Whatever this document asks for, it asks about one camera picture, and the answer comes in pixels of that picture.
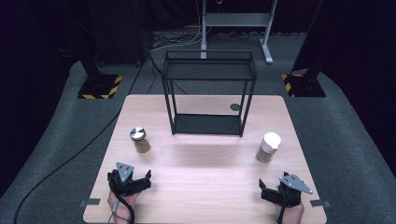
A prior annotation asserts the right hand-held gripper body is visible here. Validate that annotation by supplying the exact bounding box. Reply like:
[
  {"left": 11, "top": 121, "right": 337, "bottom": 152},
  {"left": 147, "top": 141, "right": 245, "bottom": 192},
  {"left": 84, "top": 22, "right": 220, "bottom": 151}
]
[{"left": 273, "top": 171, "right": 314, "bottom": 209}]

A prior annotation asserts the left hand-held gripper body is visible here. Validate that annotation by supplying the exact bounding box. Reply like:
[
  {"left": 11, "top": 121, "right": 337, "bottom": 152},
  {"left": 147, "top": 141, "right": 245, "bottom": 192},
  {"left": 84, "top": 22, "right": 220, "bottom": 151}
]
[{"left": 106, "top": 161, "right": 146, "bottom": 197}]

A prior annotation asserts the silver lid glass jar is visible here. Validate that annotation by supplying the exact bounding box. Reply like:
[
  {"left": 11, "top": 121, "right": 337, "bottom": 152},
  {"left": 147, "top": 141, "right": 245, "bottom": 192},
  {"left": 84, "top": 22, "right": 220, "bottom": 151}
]
[{"left": 129, "top": 125, "right": 151, "bottom": 154}]

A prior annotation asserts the white lid jar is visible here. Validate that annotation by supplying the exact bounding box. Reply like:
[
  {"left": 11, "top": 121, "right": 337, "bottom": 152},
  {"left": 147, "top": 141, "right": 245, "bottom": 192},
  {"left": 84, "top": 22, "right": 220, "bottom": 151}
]
[{"left": 255, "top": 132, "right": 282, "bottom": 163}]

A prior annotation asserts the black metal shelf rack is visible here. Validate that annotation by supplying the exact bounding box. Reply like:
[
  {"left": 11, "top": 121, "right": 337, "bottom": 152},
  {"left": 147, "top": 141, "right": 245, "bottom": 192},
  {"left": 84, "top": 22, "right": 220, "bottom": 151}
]
[{"left": 161, "top": 49, "right": 258, "bottom": 138}]

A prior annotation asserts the person's right hand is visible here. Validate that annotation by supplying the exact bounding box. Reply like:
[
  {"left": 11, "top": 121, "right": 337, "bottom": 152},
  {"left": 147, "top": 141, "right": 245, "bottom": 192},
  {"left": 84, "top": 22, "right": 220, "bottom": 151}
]
[{"left": 274, "top": 201, "right": 305, "bottom": 224}]

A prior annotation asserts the person's left hand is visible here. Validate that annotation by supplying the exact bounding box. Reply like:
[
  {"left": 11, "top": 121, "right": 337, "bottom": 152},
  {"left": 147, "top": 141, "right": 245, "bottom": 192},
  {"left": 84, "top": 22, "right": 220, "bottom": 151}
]
[{"left": 106, "top": 189, "right": 141, "bottom": 224}]

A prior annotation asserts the grey tape strip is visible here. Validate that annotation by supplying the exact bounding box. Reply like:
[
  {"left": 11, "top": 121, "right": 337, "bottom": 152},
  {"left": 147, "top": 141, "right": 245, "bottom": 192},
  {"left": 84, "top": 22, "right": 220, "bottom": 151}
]
[
  {"left": 310, "top": 199, "right": 332, "bottom": 208},
  {"left": 78, "top": 198, "right": 102, "bottom": 208}
]

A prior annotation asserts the black stand with hazard tape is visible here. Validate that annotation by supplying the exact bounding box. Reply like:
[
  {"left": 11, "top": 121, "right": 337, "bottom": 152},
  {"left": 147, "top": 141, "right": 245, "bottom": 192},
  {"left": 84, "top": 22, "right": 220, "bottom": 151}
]
[
  {"left": 77, "top": 57, "right": 123, "bottom": 101},
  {"left": 281, "top": 0, "right": 327, "bottom": 98}
]

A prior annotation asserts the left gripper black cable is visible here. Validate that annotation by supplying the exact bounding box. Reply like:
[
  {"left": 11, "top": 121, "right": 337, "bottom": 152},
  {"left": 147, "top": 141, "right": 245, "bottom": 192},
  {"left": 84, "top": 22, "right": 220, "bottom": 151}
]
[{"left": 107, "top": 178, "right": 135, "bottom": 224}]

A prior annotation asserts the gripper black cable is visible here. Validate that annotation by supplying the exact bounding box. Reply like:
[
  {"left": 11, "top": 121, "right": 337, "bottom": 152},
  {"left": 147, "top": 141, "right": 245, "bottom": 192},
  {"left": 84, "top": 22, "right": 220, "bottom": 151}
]
[
  {"left": 276, "top": 199, "right": 288, "bottom": 224},
  {"left": 107, "top": 178, "right": 135, "bottom": 224}
]

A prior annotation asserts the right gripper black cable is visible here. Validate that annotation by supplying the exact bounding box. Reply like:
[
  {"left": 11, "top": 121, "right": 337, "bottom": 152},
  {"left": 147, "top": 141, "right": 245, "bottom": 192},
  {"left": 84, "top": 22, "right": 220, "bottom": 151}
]
[{"left": 276, "top": 199, "right": 288, "bottom": 224}]

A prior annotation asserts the long black floor cable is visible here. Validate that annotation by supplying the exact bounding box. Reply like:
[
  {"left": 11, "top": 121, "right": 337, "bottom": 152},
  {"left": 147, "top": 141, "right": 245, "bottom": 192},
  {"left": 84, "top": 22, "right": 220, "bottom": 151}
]
[{"left": 12, "top": 60, "right": 146, "bottom": 224}]

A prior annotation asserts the thin black floor cable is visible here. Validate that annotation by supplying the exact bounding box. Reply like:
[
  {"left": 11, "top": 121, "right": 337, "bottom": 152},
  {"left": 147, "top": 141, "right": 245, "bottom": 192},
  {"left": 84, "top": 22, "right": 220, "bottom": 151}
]
[{"left": 145, "top": 52, "right": 189, "bottom": 96}]

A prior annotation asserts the white floor cable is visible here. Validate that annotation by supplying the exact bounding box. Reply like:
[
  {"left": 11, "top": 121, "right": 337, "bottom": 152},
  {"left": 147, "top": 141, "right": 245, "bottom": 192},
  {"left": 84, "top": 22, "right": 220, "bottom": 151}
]
[{"left": 148, "top": 0, "right": 205, "bottom": 52}]

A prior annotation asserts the grey metal stand frame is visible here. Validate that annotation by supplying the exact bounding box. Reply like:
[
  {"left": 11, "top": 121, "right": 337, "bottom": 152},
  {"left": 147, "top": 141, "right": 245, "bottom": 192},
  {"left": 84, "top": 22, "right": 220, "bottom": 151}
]
[{"left": 199, "top": 0, "right": 278, "bottom": 65}]

